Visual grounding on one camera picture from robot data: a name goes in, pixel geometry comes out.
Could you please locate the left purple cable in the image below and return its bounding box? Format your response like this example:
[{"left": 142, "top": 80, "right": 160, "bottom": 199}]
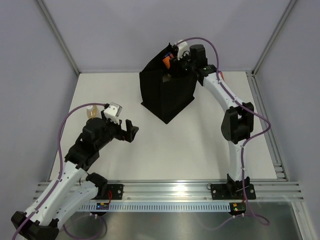
[{"left": 11, "top": 102, "right": 111, "bottom": 240}]

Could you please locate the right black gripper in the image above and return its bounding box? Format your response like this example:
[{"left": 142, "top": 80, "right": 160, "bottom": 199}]
[{"left": 167, "top": 49, "right": 196, "bottom": 79}]

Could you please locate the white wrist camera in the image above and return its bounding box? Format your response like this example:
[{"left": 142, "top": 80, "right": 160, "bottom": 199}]
[
  {"left": 174, "top": 40, "right": 189, "bottom": 61},
  {"left": 104, "top": 102, "right": 123, "bottom": 125}
]

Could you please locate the aluminium rail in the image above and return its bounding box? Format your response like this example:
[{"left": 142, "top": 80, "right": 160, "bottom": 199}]
[
  {"left": 108, "top": 179, "right": 304, "bottom": 202},
  {"left": 245, "top": 71, "right": 296, "bottom": 183}
]

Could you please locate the beige pump bottle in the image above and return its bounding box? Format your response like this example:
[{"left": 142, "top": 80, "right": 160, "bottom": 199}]
[{"left": 162, "top": 75, "right": 172, "bottom": 83}]

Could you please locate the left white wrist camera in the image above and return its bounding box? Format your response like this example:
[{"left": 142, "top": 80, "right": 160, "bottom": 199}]
[{"left": 104, "top": 102, "right": 123, "bottom": 125}]

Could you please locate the black canvas bag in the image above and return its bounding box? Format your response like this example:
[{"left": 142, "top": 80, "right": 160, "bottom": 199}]
[{"left": 139, "top": 45, "right": 197, "bottom": 124}]

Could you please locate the white slotted cable duct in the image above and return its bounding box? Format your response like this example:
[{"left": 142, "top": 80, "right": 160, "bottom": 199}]
[{"left": 78, "top": 202, "right": 231, "bottom": 213}]

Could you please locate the right aluminium corner post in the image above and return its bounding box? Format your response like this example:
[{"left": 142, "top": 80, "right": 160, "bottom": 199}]
[{"left": 251, "top": 0, "right": 299, "bottom": 77}]

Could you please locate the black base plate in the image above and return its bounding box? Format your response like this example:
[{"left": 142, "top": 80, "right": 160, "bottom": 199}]
[
  {"left": 209, "top": 183, "right": 257, "bottom": 200},
  {"left": 96, "top": 183, "right": 124, "bottom": 200}
]

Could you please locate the right side aluminium rail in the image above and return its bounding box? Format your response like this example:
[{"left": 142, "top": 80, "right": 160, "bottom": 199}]
[{"left": 245, "top": 71, "right": 296, "bottom": 183}]

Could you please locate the orange tube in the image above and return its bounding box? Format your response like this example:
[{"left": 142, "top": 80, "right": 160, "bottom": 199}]
[
  {"left": 162, "top": 52, "right": 176, "bottom": 70},
  {"left": 219, "top": 71, "right": 225, "bottom": 81}
]

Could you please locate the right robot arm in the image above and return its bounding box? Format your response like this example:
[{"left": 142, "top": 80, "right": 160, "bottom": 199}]
[{"left": 170, "top": 41, "right": 256, "bottom": 201}]

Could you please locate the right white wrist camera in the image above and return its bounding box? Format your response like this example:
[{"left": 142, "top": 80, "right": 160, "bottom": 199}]
[{"left": 174, "top": 40, "right": 189, "bottom": 61}]

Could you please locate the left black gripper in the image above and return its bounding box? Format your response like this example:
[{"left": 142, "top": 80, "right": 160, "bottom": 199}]
[{"left": 95, "top": 110, "right": 138, "bottom": 151}]

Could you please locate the amber liquid clear bottle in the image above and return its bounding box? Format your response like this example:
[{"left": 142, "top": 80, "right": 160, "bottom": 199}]
[{"left": 86, "top": 105, "right": 101, "bottom": 119}]

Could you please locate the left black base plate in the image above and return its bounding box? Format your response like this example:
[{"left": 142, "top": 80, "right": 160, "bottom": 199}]
[{"left": 96, "top": 183, "right": 124, "bottom": 200}]

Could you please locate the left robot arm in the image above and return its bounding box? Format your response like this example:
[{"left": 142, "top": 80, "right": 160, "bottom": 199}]
[{"left": 11, "top": 110, "right": 139, "bottom": 240}]

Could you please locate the aluminium front rail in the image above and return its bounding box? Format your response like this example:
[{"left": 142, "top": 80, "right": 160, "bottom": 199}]
[{"left": 108, "top": 179, "right": 304, "bottom": 202}]

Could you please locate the left aluminium corner post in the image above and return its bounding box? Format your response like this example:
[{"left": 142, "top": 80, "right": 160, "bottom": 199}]
[{"left": 34, "top": 0, "right": 81, "bottom": 76}]

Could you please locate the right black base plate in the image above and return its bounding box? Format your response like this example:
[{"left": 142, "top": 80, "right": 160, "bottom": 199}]
[{"left": 209, "top": 183, "right": 257, "bottom": 200}]

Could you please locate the aluminium corner post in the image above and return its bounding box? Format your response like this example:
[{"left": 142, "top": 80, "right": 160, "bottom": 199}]
[
  {"left": 251, "top": 0, "right": 299, "bottom": 77},
  {"left": 34, "top": 0, "right": 81, "bottom": 76}
]

